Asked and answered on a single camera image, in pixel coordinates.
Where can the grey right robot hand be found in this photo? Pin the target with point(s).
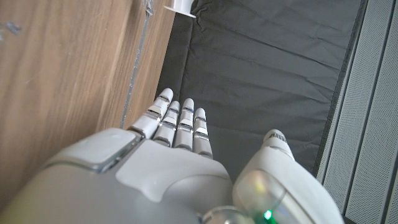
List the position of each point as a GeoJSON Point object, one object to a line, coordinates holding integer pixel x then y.
{"type": "Point", "coordinates": [124, 186]}

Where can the clear plastic syringe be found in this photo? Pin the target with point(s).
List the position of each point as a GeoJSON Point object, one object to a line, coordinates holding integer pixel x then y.
{"type": "Point", "coordinates": [182, 6]}

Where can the black backdrop curtain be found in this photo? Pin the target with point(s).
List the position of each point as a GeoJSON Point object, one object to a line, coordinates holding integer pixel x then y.
{"type": "Point", "coordinates": [264, 62]}

